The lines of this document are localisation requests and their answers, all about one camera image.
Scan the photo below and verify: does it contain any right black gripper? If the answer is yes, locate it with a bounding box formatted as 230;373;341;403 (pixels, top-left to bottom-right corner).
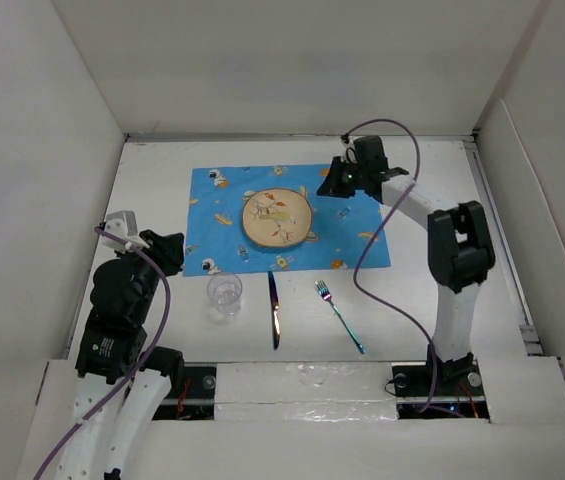
316;156;367;198

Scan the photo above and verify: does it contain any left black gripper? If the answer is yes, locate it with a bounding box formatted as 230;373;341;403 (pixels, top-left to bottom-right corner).
115;228;184;321

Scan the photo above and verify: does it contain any blue space-print cloth placemat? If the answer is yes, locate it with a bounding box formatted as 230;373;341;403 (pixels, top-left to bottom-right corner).
184;164;391;277

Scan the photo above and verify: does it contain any beige ceramic plate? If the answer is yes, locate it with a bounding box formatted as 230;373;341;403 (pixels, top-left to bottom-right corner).
241;188;313;248

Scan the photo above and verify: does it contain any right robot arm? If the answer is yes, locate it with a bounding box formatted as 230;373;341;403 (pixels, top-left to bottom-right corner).
317;135;495;394

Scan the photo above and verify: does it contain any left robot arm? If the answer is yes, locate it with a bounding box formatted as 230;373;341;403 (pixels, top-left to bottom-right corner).
49;225;185;479

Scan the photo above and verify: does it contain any clear plastic cup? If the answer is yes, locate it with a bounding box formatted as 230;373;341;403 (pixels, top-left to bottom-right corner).
207;273;243;316

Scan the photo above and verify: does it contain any iridescent fork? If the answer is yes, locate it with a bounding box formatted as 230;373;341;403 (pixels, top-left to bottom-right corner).
315;280;366;355

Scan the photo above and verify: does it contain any iridescent table knife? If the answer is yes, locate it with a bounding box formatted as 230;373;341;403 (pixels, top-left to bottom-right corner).
267;271;281;350

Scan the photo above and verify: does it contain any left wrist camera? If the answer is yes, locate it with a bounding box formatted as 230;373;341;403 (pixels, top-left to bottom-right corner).
101;210;146;253

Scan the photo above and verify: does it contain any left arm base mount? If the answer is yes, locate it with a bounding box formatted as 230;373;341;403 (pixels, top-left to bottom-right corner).
152;364;217;421

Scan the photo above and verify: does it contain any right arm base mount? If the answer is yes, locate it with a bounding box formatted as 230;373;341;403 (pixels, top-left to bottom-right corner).
384;362;490;420

